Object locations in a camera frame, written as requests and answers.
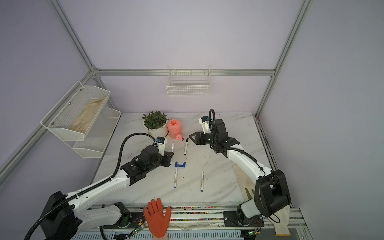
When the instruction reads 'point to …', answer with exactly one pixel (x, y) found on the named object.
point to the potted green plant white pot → (156, 124)
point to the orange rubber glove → (157, 222)
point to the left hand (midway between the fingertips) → (171, 155)
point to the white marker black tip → (186, 146)
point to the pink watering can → (174, 130)
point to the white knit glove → (281, 220)
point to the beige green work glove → (246, 182)
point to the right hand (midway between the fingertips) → (191, 135)
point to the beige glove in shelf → (82, 122)
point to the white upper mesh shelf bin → (73, 115)
